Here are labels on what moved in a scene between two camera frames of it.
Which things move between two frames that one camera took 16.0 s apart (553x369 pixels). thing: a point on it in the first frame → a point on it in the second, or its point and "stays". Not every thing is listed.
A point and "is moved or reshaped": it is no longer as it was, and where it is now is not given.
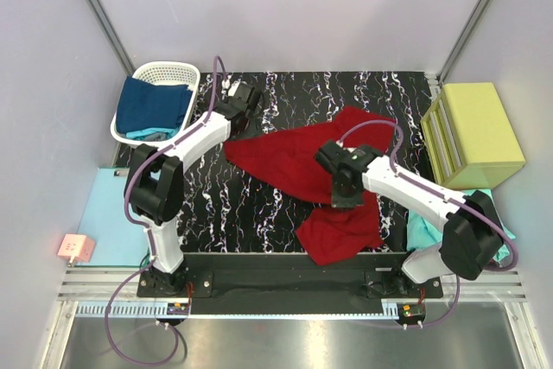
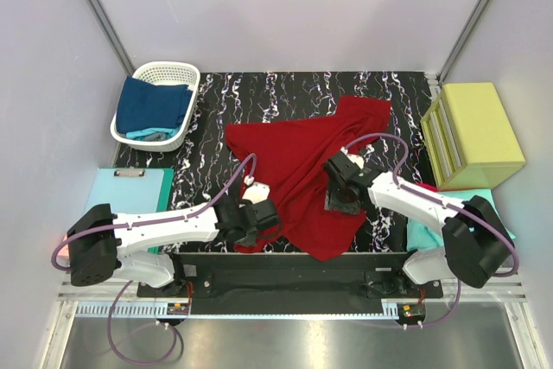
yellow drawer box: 470,137 stays
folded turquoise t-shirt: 422,234 stays
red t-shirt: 289,152 is moved or reshaped
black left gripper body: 252,98 → 268,214
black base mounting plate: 282,283 stays
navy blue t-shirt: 143,105 stays
